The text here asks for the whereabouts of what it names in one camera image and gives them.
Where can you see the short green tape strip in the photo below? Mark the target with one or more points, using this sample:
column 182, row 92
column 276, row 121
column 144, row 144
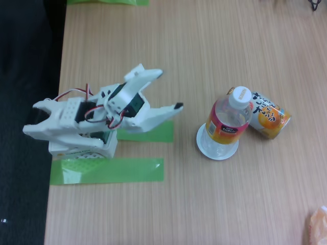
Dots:
column 158, row 135

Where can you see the green plastic bag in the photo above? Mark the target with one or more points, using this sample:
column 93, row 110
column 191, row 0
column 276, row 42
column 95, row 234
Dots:
column 107, row 2

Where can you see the clear plastic bottle orange label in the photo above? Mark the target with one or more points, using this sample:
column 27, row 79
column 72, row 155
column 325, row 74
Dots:
column 238, row 97

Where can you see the orange juice bottle can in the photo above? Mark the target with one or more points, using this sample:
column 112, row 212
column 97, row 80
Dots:
column 270, row 120

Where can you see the orange plastic bag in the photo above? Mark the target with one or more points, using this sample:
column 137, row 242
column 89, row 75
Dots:
column 318, row 227

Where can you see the long green tape strip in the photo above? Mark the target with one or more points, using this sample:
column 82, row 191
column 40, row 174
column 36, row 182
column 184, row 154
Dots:
column 122, row 171

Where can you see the white round plate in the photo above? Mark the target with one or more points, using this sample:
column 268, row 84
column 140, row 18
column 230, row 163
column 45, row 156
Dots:
column 217, row 156

